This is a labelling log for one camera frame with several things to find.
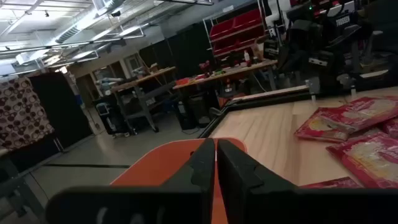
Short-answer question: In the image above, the wooden workbench with tools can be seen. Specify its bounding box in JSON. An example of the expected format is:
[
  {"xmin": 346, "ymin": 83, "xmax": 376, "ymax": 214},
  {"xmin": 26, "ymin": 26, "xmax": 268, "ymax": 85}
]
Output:
[{"xmin": 172, "ymin": 58, "xmax": 280, "ymax": 100}]

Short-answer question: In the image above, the black divider panel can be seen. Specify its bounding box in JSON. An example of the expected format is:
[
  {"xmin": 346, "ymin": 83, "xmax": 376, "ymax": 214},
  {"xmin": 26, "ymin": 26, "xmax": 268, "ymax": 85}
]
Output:
[{"xmin": 28, "ymin": 71, "xmax": 95, "ymax": 149}]

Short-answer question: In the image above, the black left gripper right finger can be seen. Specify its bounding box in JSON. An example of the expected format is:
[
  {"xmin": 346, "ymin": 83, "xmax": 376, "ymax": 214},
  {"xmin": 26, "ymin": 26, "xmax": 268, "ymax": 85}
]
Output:
[{"xmin": 216, "ymin": 138, "xmax": 398, "ymax": 224}]

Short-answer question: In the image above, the black bin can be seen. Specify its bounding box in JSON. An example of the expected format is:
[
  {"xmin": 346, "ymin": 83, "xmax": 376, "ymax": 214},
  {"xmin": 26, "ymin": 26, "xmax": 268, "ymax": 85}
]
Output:
[{"xmin": 175, "ymin": 91, "xmax": 220, "ymax": 130}]

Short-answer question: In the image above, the orange plastic basket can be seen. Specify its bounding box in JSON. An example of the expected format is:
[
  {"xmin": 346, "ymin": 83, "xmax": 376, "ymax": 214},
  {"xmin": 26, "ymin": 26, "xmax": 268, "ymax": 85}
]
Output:
[{"xmin": 109, "ymin": 138, "xmax": 249, "ymax": 224}]

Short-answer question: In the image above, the shelf with red bins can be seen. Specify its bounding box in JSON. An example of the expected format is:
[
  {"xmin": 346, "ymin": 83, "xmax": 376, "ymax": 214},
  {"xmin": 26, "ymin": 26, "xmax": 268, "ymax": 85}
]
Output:
[{"xmin": 202, "ymin": 7, "xmax": 267, "ymax": 60}]

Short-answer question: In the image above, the silver ceiling air duct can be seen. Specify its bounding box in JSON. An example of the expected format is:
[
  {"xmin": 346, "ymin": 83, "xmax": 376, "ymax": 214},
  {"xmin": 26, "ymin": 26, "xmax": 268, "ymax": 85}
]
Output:
[{"xmin": 54, "ymin": 0, "xmax": 125, "ymax": 44}]

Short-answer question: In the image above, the black equipment cart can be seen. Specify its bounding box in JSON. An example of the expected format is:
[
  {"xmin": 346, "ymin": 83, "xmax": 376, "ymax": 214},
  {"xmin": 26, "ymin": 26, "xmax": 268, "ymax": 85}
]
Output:
[{"xmin": 95, "ymin": 96, "xmax": 137, "ymax": 138}]

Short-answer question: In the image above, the black cabinet wall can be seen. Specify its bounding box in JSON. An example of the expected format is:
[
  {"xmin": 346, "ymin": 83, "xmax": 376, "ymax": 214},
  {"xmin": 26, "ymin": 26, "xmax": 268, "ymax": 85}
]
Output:
[{"xmin": 138, "ymin": 21, "xmax": 216, "ymax": 80}]

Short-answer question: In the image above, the grey metal stand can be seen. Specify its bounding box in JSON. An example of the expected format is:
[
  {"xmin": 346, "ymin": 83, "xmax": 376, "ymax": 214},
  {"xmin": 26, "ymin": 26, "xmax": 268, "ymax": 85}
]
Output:
[{"xmin": 0, "ymin": 149, "xmax": 47, "ymax": 224}]

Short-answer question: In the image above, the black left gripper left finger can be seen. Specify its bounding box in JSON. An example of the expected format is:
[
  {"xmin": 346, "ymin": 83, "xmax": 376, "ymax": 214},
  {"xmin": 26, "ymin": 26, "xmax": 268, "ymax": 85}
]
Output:
[{"xmin": 45, "ymin": 138, "xmax": 216, "ymax": 224}]

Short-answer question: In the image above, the red popcorn bag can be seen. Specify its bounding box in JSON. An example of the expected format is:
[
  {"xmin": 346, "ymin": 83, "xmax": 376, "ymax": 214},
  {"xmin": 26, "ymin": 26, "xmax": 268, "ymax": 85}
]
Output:
[
  {"xmin": 294, "ymin": 107, "xmax": 352, "ymax": 144},
  {"xmin": 381, "ymin": 117, "xmax": 398, "ymax": 140},
  {"xmin": 325, "ymin": 132, "xmax": 398, "ymax": 190},
  {"xmin": 316, "ymin": 95, "xmax": 398, "ymax": 134},
  {"xmin": 298, "ymin": 176, "xmax": 364, "ymax": 190}
]

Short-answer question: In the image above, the brown circle patterned cloth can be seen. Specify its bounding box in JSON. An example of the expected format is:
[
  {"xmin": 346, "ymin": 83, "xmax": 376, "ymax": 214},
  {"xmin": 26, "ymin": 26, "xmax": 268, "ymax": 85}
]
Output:
[{"xmin": 0, "ymin": 76, "xmax": 56, "ymax": 152}]

